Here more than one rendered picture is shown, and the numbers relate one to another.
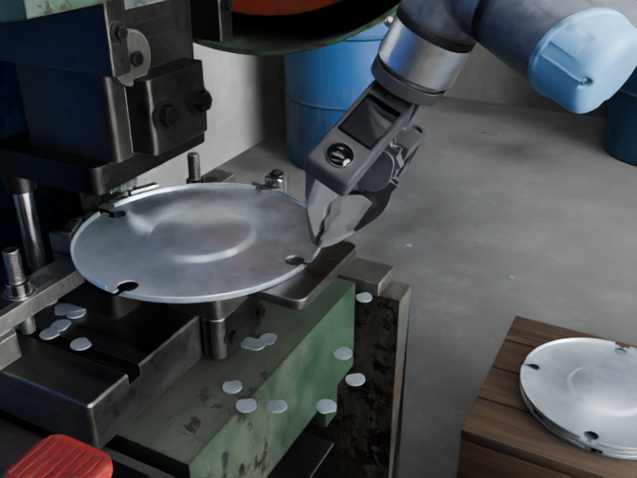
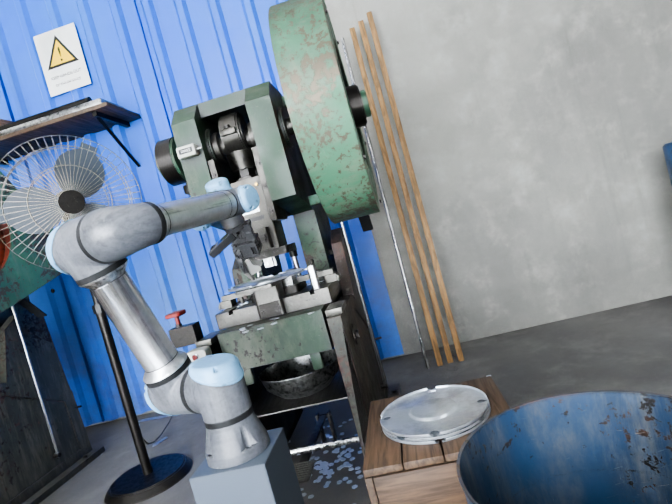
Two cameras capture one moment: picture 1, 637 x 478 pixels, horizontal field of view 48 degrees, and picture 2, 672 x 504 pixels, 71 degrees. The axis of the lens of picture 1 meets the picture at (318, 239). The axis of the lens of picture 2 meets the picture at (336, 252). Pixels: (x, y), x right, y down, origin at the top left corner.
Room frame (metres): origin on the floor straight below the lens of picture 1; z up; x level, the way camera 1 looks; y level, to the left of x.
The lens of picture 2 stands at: (0.42, -1.60, 0.90)
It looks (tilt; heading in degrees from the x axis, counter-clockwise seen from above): 3 degrees down; 70
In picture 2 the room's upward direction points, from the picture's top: 15 degrees counter-clockwise
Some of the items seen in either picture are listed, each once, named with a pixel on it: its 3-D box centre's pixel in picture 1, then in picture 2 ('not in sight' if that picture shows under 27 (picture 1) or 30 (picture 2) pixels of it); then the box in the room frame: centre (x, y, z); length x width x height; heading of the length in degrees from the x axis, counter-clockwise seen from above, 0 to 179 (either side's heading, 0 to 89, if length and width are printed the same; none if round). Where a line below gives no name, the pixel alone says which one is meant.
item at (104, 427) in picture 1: (128, 286); (282, 301); (0.80, 0.25, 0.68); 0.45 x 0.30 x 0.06; 153
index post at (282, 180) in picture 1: (277, 202); (313, 276); (0.89, 0.06, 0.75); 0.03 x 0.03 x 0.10; 63
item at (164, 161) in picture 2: not in sight; (184, 164); (0.59, 0.38, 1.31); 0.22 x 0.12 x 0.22; 63
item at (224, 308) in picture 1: (238, 292); (267, 299); (0.72, 0.10, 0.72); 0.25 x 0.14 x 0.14; 63
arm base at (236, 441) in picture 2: not in sight; (233, 431); (0.46, -0.45, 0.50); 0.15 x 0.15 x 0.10
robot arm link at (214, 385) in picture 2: not in sight; (218, 385); (0.45, -0.45, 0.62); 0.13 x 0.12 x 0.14; 132
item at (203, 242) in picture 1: (200, 233); (266, 279); (0.74, 0.14, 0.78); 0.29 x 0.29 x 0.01
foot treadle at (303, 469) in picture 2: not in sight; (311, 444); (0.73, 0.13, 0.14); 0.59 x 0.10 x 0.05; 63
